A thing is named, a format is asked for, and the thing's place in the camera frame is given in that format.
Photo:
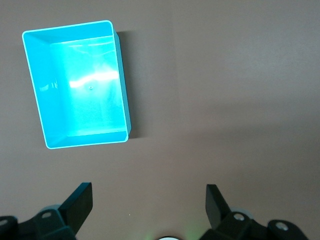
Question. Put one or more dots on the brown table mat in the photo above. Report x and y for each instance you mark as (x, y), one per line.
(212, 100)

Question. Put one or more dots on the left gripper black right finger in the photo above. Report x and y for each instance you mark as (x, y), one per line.
(217, 210)

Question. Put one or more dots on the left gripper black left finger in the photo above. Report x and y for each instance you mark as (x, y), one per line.
(77, 207)

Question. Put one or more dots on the teal plastic storage bin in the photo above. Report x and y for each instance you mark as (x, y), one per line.
(82, 90)

